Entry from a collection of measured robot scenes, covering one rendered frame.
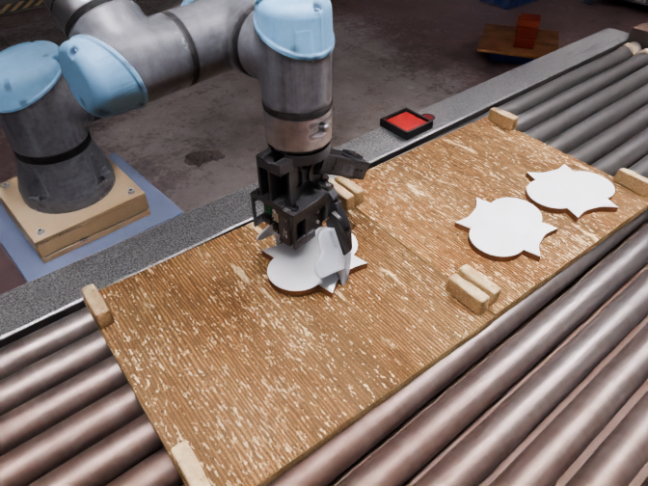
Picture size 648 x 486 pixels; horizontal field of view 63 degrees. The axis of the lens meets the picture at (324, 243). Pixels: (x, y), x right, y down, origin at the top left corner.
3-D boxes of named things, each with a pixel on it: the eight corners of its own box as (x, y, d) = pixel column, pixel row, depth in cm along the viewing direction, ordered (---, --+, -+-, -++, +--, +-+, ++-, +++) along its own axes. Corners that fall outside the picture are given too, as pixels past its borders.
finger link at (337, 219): (326, 255, 69) (301, 196, 66) (335, 248, 70) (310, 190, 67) (351, 256, 66) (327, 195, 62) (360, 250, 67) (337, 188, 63)
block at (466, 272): (453, 282, 72) (457, 267, 70) (463, 276, 72) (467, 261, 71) (489, 309, 68) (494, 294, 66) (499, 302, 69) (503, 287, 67)
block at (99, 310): (85, 302, 69) (78, 287, 67) (99, 295, 70) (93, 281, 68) (101, 331, 65) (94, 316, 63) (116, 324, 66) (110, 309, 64)
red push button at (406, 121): (385, 125, 108) (385, 120, 107) (405, 117, 110) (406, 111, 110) (406, 137, 104) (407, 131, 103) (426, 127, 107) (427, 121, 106)
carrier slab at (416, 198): (328, 195, 89) (328, 187, 88) (486, 121, 108) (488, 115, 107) (493, 322, 68) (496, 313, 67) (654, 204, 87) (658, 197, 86)
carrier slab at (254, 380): (85, 305, 71) (82, 297, 69) (328, 195, 89) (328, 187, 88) (208, 527, 50) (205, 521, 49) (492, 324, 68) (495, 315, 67)
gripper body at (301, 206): (253, 229, 66) (242, 146, 58) (298, 198, 71) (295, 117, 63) (297, 256, 63) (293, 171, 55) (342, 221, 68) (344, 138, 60)
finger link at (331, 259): (319, 303, 68) (292, 242, 65) (348, 279, 72) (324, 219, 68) (336, 306, 66) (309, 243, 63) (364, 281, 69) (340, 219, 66)
